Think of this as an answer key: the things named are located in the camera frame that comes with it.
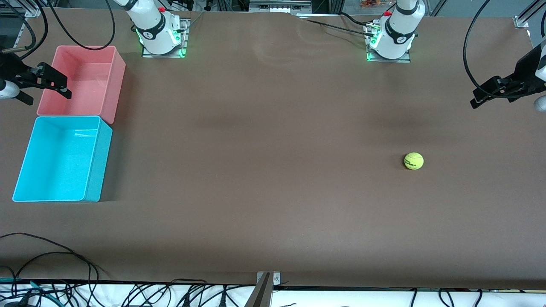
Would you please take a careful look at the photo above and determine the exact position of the pink plastic bin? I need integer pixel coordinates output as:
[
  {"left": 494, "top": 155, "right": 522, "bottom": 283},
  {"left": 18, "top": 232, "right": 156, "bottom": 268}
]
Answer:
[{"left": 37, "top": 45, "right": 127, "bottom": 125}]

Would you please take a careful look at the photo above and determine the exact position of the black cable with metal plug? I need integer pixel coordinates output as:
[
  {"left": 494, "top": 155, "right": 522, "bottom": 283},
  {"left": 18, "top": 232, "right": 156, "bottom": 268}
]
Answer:
[{"left": 0, "top": 0, "right": 49, "bottom": 60}]

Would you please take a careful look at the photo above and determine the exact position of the long black looping cable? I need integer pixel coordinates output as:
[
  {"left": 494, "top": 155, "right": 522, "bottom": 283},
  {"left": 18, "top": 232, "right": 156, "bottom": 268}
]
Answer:
[{"left": 0, "top": 232, "right": 109, "bottom": 282}]

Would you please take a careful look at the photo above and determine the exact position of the short black base cable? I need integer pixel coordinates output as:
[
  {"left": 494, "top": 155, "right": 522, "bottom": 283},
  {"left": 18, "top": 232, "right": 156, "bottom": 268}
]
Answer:
[{"left": 339, "top": 12, "right": 368, "bottom": 25}]

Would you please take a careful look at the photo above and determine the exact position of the yellow tennis ball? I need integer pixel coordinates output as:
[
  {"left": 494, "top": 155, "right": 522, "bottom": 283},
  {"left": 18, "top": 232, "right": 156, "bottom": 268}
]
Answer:
[{"left": 404, "top": 152, "right": 424, "bottom": 171}]

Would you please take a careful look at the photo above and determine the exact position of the silver metal box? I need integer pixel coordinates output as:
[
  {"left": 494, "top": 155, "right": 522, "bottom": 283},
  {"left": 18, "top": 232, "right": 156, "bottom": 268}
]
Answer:
[{"left": 249, "top": 0, "right": 313, "bottom": 13}]

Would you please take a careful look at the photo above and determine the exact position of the silver metal bracket plate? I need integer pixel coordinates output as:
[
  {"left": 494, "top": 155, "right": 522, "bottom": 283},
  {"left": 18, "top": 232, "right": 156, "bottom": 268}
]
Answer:
[{"left": 257, "top": 272, "right": 281, "bottom": 287}]

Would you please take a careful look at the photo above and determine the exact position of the long black base cable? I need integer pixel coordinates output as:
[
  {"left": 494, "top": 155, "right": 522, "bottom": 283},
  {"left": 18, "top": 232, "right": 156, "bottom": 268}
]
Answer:
[{"left": 305, "top": 18, "right": 375, "bottom": 37}]

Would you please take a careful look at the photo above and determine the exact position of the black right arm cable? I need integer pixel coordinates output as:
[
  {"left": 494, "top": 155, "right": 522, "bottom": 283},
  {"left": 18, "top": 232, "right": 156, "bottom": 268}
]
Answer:
[{"left": 45, "top": 0, "right": 116, "bottom": 51}]

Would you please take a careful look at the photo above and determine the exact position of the dark grey metal bar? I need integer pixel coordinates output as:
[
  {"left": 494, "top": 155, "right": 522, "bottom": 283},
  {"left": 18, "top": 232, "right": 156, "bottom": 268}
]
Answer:
[{"left": 245, "top": 273, "right": 273, "bottom": 307}]

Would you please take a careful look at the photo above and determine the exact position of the short black looping cable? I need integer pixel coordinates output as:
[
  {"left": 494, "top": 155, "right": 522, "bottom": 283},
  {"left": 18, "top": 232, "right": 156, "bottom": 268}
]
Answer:
[{"left": 9, "top": 252, "right": 92, "bottom": 295}]

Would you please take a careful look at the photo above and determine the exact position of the blue plastic bin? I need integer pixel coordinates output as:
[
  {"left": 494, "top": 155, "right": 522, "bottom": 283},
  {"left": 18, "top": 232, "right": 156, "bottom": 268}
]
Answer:
[{"left": 12, "top": 116, "right": 113, "bottom": 203}]

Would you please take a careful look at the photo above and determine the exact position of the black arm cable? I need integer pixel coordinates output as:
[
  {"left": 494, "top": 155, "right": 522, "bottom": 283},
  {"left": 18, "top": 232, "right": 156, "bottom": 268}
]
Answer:
[
  {"left": 464, "top": 0, "right": 519, "bottom": 101},
  {"left": 45, "top": 0, "right": 116, "bottom": 51}
]

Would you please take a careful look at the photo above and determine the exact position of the teal cable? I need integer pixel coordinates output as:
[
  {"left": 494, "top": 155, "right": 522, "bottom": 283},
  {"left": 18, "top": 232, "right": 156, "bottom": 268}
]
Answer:
[{"left": 0, "top": 278, "right": 58, "bottom": 305}]

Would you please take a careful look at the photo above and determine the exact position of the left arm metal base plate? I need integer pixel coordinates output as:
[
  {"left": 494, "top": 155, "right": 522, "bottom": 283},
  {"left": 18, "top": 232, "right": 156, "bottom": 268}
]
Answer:
[{"left": 366, "top": 21, "right": 412, "bottom": 64}]

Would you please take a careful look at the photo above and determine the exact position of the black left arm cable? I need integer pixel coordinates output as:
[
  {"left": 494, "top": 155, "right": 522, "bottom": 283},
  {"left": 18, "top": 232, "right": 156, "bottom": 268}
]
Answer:
[{"left": 464, "top": 0, "right": 519, "bottom": 101}]

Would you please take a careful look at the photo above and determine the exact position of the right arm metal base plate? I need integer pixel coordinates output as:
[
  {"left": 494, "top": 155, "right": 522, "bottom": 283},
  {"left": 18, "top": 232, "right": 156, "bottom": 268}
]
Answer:
[{"left": 142, "top": 18, "right": 189, "bottom": 58}]

